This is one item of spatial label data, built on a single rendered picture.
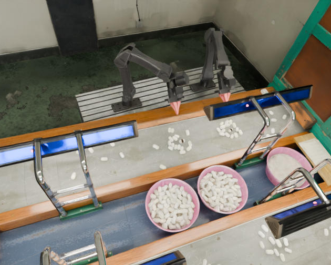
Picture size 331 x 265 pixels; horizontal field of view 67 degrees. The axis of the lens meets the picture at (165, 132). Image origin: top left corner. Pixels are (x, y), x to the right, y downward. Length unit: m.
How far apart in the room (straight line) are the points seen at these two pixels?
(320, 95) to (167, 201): 1.11
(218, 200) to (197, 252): 0.28
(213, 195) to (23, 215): 0.91
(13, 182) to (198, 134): 1.01
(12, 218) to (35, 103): 1.63
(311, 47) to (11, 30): 2.68
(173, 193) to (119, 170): 0.31
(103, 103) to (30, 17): 1.57
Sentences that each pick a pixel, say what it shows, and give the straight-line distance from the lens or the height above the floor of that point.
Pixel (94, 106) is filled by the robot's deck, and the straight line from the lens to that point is 1.72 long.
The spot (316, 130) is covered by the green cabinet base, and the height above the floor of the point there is 0.81.
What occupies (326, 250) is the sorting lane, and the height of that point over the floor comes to 0.74.
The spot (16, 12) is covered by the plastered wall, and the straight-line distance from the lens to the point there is 3.03.
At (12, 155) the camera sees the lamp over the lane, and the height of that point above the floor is 1.08.
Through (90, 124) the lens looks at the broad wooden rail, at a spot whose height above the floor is 0.76.
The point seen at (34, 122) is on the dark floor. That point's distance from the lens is 2.62.
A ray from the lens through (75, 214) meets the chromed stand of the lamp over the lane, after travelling 1.32.
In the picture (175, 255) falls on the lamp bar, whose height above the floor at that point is 1.09.
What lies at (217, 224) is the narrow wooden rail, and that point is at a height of 0.76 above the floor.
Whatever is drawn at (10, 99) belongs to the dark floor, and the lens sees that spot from 2.90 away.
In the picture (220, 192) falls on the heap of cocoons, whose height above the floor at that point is 0.74.
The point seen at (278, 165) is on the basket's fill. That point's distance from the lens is 1.61.
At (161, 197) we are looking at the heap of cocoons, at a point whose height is 0.74.
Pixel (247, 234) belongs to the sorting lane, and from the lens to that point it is 1.35.
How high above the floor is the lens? 1.94
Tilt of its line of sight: 53 degrees down
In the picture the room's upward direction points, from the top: 11 degrees clockwise
